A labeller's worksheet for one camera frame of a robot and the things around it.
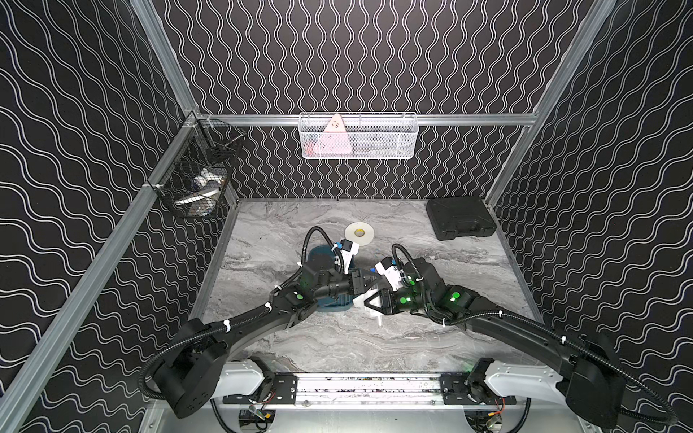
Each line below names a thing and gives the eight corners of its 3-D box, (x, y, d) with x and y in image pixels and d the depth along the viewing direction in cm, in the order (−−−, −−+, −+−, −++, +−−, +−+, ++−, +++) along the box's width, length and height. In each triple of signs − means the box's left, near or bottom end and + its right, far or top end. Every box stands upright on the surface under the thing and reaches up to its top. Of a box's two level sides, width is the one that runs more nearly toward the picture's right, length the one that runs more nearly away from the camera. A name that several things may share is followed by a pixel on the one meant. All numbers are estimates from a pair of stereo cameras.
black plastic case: (434, 242, 109) (439, 231, 104) (426, 207, 121) (429, 197, 116) (492, 242, 109) (500, 231, 104) (478, 207, 121) (484, 197, 116)
